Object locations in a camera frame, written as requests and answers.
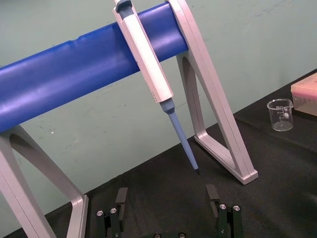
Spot blue and grey pipette stand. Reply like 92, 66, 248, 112
0, 0, 259, 238

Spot black table cloth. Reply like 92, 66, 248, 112
0, 68, 317, 238

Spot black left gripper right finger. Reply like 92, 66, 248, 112
206, 184, 244, 238

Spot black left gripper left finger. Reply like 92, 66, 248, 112
96, 187, 129, 238

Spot translucent pipette tip box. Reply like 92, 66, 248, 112
290, 74, 317, 117

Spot small clear glass beaker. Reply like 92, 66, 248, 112
266, 98, 294, 132

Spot white and blue pipette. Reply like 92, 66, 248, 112
112, 0, 201, 176

